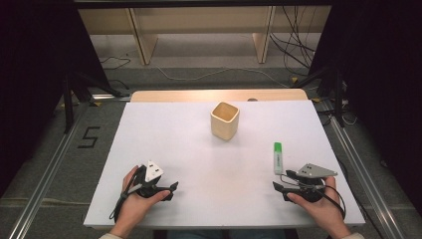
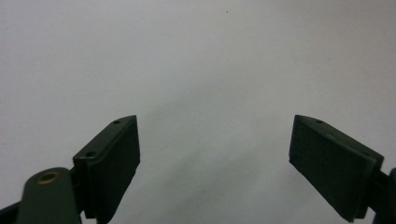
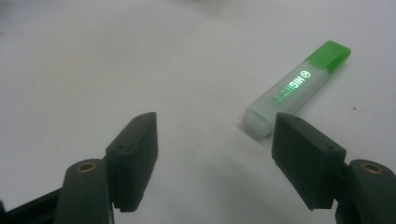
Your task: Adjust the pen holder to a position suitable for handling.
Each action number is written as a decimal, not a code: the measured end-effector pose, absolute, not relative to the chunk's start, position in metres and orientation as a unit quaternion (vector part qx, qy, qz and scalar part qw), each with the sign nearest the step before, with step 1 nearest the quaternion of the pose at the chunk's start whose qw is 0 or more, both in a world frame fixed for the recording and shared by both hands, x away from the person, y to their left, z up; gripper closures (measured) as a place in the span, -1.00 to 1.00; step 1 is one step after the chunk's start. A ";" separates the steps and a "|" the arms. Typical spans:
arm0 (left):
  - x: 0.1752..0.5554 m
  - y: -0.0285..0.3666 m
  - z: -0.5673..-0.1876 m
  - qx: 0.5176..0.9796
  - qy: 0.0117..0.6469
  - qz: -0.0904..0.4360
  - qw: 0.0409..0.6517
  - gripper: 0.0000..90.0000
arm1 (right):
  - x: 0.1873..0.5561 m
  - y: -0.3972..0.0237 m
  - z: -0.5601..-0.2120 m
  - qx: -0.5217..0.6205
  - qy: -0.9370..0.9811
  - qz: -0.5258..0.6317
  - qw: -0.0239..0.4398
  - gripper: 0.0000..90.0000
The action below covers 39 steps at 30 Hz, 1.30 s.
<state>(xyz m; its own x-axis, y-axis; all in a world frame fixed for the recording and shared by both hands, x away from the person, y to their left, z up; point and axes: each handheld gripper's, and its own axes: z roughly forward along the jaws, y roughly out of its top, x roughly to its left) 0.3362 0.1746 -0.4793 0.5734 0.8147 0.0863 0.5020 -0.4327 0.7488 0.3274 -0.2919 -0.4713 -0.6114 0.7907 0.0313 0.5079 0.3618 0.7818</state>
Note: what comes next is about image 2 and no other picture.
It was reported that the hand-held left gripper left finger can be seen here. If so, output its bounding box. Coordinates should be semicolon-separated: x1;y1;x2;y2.
72;115;141;224

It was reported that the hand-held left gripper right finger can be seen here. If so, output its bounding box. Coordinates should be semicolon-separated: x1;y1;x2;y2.
288;114;385;223

